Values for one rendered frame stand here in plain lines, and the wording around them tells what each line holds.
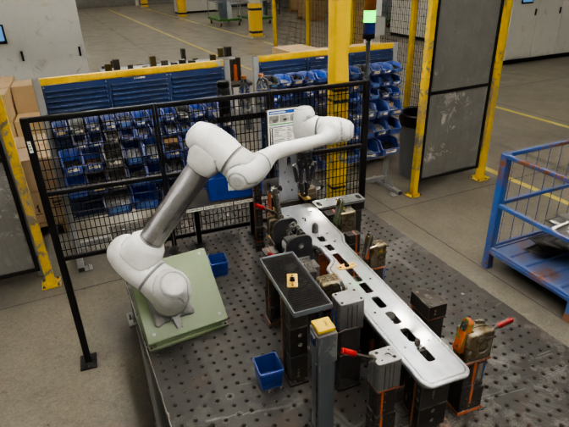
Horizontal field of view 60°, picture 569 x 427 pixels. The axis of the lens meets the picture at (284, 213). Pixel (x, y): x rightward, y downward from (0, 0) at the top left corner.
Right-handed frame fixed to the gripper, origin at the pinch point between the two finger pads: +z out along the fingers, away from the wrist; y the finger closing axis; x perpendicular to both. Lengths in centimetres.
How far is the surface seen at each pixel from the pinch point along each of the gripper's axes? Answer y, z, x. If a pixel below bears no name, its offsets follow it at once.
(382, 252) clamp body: 19, 17, -44
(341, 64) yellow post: 48, -47, 58
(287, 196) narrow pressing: 0.6, 15.0, 26.0
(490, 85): 284, 14, 192
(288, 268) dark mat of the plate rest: -32, 1, -62
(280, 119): 8, -20, 54
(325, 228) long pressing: 6.2, 17.5, -12.1
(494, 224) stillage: 172, 78, 44
